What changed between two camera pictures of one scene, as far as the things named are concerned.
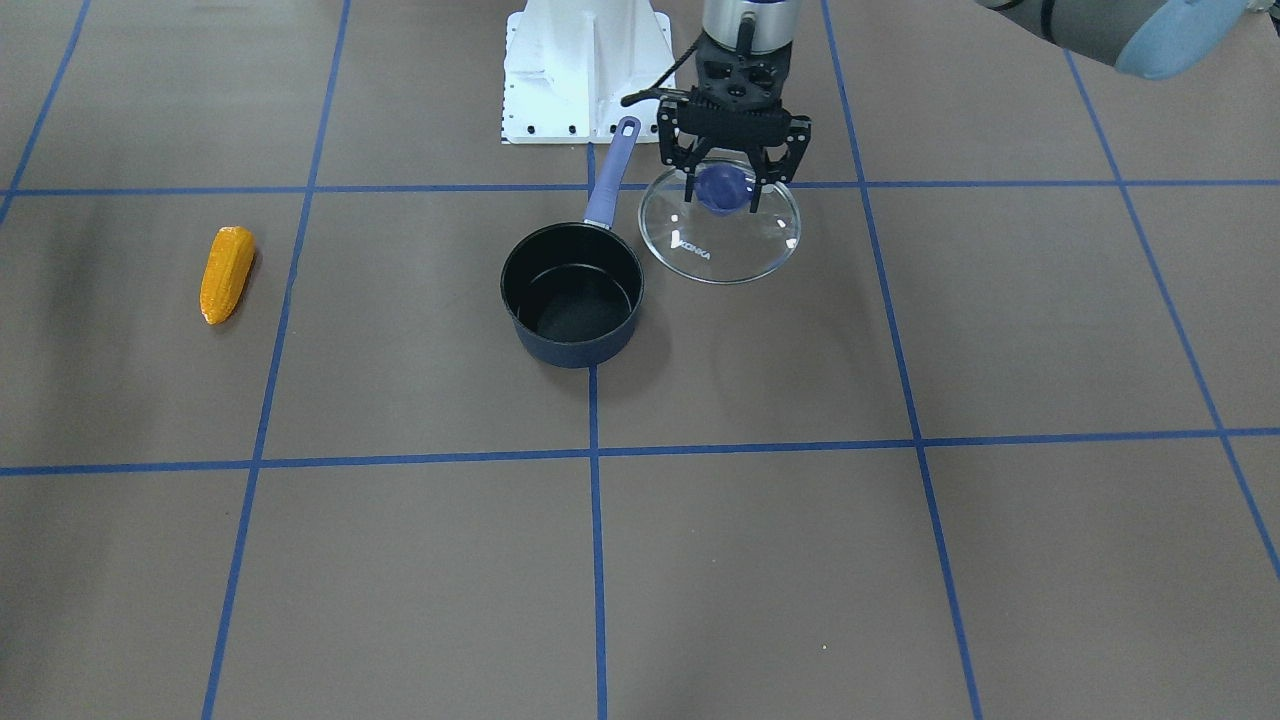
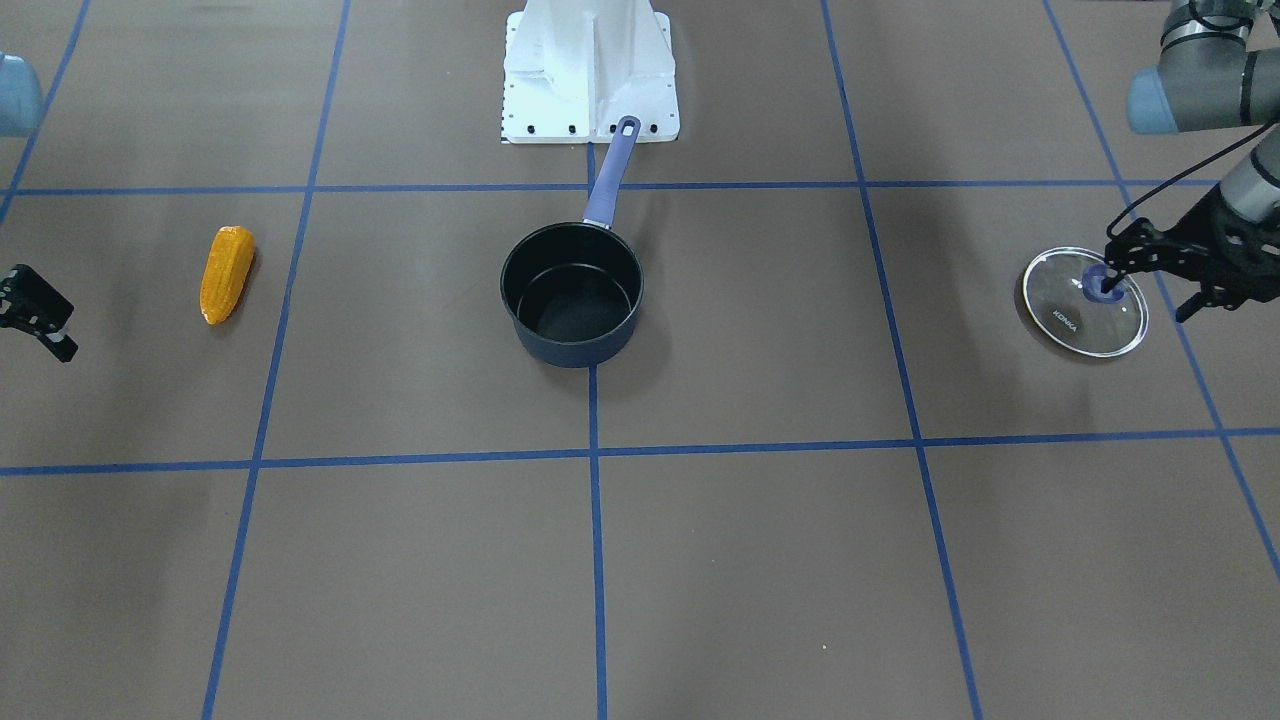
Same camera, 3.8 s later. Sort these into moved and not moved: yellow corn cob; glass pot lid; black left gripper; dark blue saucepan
Moved: glass pot lid; black left gripper
Not moved: dark blue saucepan; yellow corn cob
